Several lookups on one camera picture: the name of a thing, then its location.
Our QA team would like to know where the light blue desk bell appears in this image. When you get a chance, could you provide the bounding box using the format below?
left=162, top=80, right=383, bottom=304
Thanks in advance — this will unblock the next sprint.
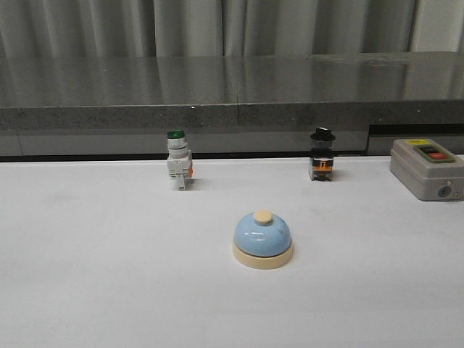
left=232, top=210, right=294, bottom=270

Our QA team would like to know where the grey stone counter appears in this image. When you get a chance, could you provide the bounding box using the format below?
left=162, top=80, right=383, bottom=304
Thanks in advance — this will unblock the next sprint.
left=1, top=52, right=463, bottom=161

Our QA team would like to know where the grey curtain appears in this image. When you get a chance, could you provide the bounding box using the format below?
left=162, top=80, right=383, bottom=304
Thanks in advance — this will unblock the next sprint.
left=1, top=1, right=463, bottom=58

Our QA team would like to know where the green pushbutton switch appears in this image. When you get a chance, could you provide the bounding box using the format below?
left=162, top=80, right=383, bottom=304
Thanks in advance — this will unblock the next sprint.
left=167, top=130, right=193, bottom=190

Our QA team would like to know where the black rotary selector switch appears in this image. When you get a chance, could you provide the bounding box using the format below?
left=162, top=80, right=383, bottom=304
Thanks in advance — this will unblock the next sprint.
left=309, top=127, right=336, bottom=181

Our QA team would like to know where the grey push button switch box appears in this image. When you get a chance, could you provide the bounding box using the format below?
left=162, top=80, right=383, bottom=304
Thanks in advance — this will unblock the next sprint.
left=390, top=139, right=463, bottom=201

